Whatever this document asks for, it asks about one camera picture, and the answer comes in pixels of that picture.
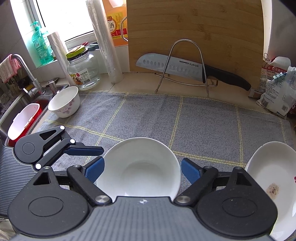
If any floral bowl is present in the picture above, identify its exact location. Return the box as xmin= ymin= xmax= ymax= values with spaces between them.
xmin=48 ymin=86 xmax=80 ymax=118

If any white bowl front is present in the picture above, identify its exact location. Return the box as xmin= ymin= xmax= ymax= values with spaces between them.
xmin=96 ymin=137 xmax=181 ymax=200

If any white plate back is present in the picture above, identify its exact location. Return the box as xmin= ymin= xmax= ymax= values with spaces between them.
xmin=245 ymin=141 xmax=295 ymax=240

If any grey teal kitchen towel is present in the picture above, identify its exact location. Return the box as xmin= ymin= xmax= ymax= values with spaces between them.
xmin=38 ymin=90 xmax=296 ymax=200

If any santoku kitchen knife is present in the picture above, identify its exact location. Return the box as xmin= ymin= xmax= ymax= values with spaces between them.
xmin=136 ymin=53 xmax=251 ymax=91

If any white red colander basket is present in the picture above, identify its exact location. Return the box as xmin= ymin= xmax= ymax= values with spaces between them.
xmin=7 ymin=103 xmax=42 ymax=147

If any steel sink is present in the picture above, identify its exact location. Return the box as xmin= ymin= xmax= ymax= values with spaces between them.
xmin=0 ymin=83 xmax=70 ymax=149

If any steel faucet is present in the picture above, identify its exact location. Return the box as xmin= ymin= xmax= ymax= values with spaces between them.
xmin=11 ymin=54 xmax=45 ymax=98

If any sink soap dispenser knob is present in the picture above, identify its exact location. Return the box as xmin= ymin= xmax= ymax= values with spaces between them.
xmin=46 ymin=77 xmax=59 ymax=95

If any pink dish cloth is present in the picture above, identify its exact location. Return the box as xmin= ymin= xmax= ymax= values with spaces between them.
xmin=0 ymin=54 xmax=21 ymax=83

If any glass jar green lid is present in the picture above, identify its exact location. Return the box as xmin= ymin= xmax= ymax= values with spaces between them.
xmin=66 ymin=45 xmax=100 ymax=91

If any green dish soap bottle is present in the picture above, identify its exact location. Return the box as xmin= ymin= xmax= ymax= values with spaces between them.
xmin=31 ymin=21 xmax=54 ymax=65

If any short plastic wrap roll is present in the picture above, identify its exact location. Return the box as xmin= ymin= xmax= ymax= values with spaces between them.
xmin=48 ymin=32 xmax=76 ymax=86

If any white plastic bag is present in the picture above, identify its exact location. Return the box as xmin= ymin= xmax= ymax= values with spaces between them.
xmin=256 ymin=66 xmax=296 ymax=118

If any red white food packet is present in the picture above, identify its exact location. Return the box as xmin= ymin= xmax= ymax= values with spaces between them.
xmin=248 ymin=53 xmax=291 ymax=99

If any tall plastic wrap roll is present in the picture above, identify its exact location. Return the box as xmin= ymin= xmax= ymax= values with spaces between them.
xmin=86 ymin=0 xmax=123 ymax=84

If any bamboo cutting board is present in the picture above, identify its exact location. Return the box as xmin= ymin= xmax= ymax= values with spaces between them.
xmin=126 ymin=0 xmax=264 ymax=88

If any orange oil jug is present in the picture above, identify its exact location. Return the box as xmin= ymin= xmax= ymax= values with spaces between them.
xmin=103 ymin=0 xmax=128 ymax=47

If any metal wire stand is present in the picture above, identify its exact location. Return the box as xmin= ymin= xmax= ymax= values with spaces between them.
xmin=142 ymin=39 xmax=217 ymax=97

